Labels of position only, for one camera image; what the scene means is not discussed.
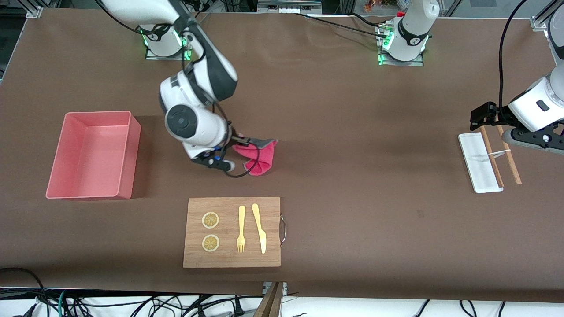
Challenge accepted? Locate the pink plastic bin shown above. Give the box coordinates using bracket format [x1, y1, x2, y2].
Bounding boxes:
[45, 111, 142, 200]

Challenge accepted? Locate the brown wooden chopstick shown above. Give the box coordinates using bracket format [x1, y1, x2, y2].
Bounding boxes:
[479, 126, 505, 188]
[497, 125, 523, 185]

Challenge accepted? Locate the yellow plastic fork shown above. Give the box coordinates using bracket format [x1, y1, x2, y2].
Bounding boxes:
[237, 205, 246, 253]

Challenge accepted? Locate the aluminium frame corner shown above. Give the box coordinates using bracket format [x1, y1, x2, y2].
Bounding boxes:
[531, 9, 557, 31]
[24, 0, 45, 18]

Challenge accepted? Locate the white rectangular tray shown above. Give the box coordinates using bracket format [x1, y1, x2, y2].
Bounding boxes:
[458, 132, 504, 194]

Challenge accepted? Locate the pink and grey cloth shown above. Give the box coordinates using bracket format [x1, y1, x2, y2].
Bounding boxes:
[232, 138, 279, 177]

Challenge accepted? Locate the yellow plastic knife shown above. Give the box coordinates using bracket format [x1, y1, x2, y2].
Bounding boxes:
[252, 203, 267, 254]

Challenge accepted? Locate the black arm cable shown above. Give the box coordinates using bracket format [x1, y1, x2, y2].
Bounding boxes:
[498, 0, 528, 111]

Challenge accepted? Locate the wooden cutting board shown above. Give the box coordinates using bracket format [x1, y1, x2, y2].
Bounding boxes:
[183, 196, 287, 269]

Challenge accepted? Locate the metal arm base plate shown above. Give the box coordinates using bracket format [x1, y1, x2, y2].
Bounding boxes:
[145, 42, 192, 61]
[378, 48, 424, 66]

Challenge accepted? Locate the grey power strip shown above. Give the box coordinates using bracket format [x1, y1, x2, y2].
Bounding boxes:
[258, 0, 322, 14]

